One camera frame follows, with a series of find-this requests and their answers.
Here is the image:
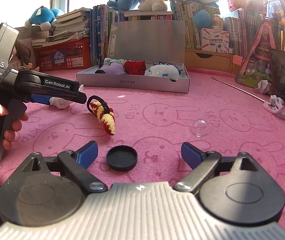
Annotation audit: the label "green checked cloth scrunchie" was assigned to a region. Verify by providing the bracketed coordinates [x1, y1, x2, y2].
[103, 57, 126, 66]

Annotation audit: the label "purple fluffy plush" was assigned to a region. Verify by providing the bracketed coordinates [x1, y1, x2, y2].
[100, 62, 125, 74]

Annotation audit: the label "red crochet item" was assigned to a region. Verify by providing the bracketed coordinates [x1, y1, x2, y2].
[123, 61, 146, 75]

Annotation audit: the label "white fluffy plush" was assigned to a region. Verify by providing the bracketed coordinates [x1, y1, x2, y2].
[145, 64, 179, 80]

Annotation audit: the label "black round cap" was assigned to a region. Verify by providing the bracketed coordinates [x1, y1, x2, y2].
[95, 69, 106, 74]

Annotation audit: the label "person's left hand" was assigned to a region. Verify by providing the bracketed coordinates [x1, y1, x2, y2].
[0, 97, 27, 152]

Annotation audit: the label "brown hair doll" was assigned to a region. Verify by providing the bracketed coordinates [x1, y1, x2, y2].
[9, 40, 39, 72]

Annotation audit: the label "clear plastic dome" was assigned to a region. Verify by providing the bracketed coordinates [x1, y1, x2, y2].
[191, 119, 209, 138]

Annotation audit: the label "black round lid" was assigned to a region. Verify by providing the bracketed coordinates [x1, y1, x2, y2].
[106, 145, 138, 172]

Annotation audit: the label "yellow red crochet scrunchie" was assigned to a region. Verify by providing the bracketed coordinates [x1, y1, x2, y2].
[87, 95, 115, 135]

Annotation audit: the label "red plastic basket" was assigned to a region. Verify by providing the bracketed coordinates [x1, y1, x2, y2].
[34, 38, 91, 72]

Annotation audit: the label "blue Doraemon plush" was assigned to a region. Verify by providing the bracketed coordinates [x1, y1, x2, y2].
[25, 6, 64, 31]

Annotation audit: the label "stack of horizontal books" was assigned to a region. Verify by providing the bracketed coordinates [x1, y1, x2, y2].
[30, 8, 91, 47]

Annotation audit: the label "metal rod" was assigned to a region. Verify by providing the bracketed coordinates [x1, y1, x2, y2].
[211, 76, 271, 105]

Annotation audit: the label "white origami paper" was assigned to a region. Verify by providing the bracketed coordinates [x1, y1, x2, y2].
[257, 80, 270, 94]

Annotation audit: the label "blue upright books row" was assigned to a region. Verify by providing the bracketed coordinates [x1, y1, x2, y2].
[89, 4, 115, 67]

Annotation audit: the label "wooden drawer shelf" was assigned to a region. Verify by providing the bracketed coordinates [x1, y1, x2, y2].
[184, 49, 242, 75]

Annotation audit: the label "pink triangular house box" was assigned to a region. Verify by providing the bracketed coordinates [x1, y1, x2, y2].
[235, 20, 276, 88]

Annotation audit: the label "silver open cardboard box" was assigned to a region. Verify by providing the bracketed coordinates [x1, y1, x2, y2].
[76, 20, 190, 93]

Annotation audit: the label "label printer white box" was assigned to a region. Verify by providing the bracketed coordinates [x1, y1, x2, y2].
[201, 28, 229, 54]

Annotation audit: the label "blue elephant plush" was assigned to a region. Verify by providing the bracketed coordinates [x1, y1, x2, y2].
[107, 0, 139, 11]

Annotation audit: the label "black smartphone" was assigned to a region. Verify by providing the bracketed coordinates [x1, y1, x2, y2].
[270, 49, 285, 102]

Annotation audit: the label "upright books on shelf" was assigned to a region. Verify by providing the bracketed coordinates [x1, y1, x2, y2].
[169, 0, 285, 63]

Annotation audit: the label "pink wire basket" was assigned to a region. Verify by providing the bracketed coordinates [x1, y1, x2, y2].
[227, 0, 267, 14]

